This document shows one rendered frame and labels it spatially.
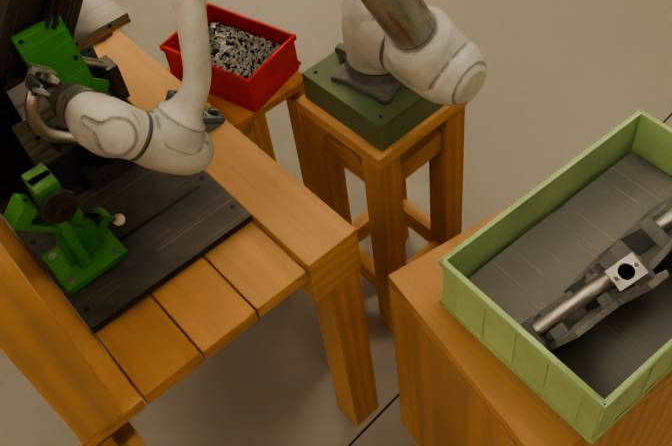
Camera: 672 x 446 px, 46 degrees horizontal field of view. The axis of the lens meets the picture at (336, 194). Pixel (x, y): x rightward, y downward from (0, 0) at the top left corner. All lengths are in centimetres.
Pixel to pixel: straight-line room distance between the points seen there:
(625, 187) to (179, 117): 100
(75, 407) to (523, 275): 92
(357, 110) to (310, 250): 40
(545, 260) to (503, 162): 134
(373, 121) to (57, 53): 73
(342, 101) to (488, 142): 126
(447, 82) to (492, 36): 190
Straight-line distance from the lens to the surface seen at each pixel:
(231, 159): 192
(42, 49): 186
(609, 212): 185
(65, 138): 190
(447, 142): 214
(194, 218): 183
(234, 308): 169
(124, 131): 146
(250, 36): 228
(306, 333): 265
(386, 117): 190
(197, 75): 154
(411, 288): 177
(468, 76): 171
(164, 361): 166
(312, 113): 206
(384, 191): 203
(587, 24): 369
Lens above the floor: 228
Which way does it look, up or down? 50 degrees down
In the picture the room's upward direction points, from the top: 9 degrees counter-clockwise
